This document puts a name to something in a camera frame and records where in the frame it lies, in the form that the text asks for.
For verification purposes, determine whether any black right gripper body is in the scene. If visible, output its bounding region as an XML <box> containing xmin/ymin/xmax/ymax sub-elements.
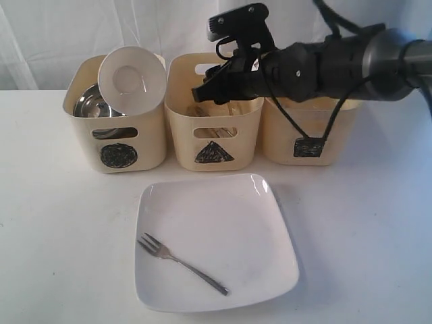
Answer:
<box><xmin>205</xmin><ymin>43</ymin><xmax>324</xmax><ymax>102</ymax></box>

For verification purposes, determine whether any white plastic bowl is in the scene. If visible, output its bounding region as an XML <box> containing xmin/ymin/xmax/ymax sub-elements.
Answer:
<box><xmin>97</xmin><ymin>47</ymin><xmax>167</xmax><ymax>116</ymax></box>

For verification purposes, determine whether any stainless steel bowl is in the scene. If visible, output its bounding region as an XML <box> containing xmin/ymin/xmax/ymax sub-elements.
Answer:
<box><xmin>73</xmin><ymin>83</ymin><xmax>138</xmax><ymax>140</ymax></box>

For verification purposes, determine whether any white square plate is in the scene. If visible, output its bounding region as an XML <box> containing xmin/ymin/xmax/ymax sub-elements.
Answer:
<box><xmin>134</xmin><ymin>173</ymin><xmax>299</xmax><ymax>313</ymax></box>

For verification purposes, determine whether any stainless steel fork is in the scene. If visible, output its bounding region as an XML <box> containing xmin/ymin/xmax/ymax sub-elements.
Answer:
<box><xmin>136</xmin><ymin>232</ymin><xmax>230</xmax><ymax>296</ymax></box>

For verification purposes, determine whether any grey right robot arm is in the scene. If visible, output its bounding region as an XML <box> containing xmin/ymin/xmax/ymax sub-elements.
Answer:
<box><xmin>192</xmin><ymin>25</ymin><xmax>431</xmax><ymax>105</ymax></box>

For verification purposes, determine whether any cream bin with triangle mark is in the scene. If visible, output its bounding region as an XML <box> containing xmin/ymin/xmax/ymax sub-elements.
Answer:
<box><xmin>165</xmin><ymin>53</ymin><xmax>263</xmax><ymax>171</ymax></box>

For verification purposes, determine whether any cream bin with square mark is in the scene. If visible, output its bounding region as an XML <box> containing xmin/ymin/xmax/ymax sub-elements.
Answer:
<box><xmin>261</xmin><ymin>97</ymin><xmax>362</xmax><ymax>166</ymax></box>

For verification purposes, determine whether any cream bin with circle mark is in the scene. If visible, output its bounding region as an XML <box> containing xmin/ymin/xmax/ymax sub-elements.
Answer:
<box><xmin>63</xmin><ymin>55</ymin><xmax>167</xmax><ymax>173</ymax></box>

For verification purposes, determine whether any black cable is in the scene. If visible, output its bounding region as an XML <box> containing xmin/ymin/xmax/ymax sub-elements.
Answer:
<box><xmin>212</xmin><ymin>0</ymin><xmax>432</xmax><ymax>149</ymax></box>

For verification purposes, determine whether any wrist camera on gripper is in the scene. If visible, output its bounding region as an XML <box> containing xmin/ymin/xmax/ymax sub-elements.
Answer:
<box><xmin>207</xmin><ymin>3</ymin><xmax>275</xmax><ymax>51</ymax></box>

